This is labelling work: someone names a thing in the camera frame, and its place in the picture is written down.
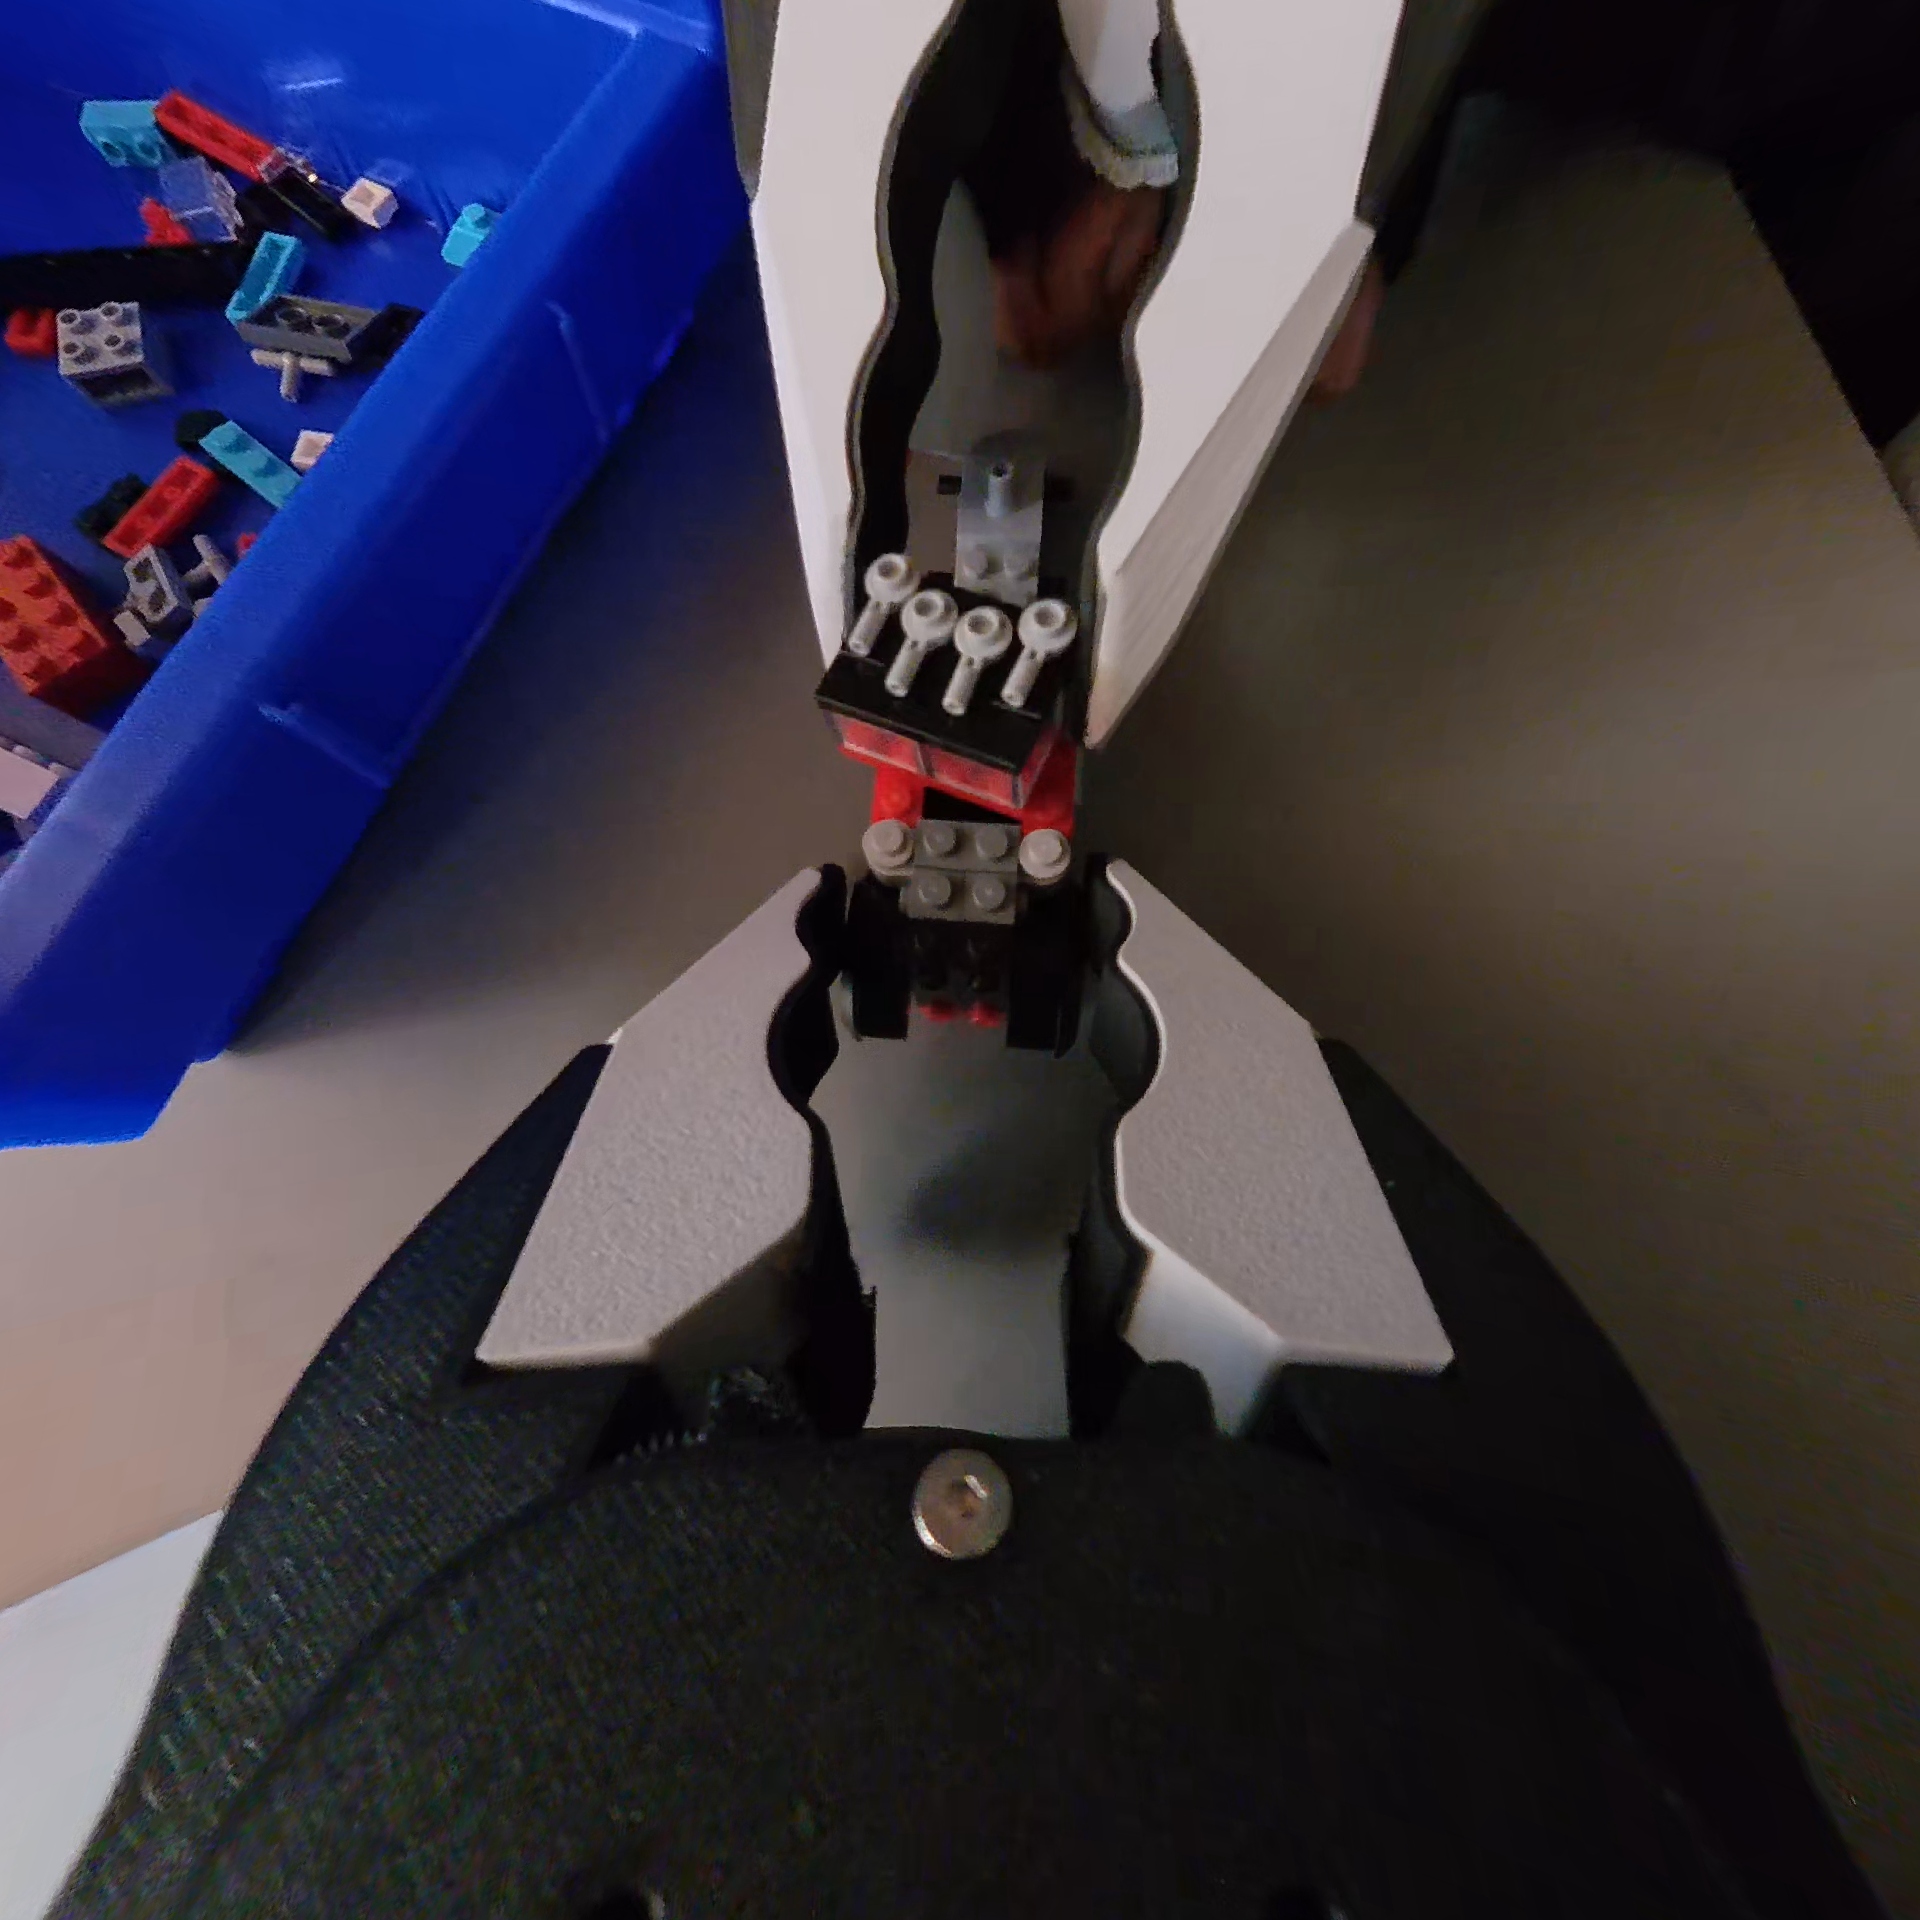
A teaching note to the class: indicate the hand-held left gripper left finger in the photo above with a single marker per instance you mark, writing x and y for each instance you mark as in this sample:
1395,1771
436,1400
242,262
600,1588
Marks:
660,1184

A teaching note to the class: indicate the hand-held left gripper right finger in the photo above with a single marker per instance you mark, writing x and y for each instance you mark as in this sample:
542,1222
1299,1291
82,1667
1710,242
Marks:
1275,1184

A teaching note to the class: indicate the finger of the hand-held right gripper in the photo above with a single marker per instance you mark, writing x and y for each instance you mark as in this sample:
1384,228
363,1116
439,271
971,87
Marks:
809,300
1275,225

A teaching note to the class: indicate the grey black brick spaceship model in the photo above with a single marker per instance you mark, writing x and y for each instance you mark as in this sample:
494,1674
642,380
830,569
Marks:
960,931

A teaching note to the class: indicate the small black red brick block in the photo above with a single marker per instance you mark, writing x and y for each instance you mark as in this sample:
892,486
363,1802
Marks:
944,705

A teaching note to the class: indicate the person's right hand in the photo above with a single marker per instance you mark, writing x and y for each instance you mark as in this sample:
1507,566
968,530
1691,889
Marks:
1079,271

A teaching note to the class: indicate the blue plastic bin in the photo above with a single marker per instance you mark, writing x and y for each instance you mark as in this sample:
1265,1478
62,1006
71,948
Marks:
450,750

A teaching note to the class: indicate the pile of loose toy bricks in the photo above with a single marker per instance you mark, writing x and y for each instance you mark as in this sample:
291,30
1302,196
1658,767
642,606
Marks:
182,375

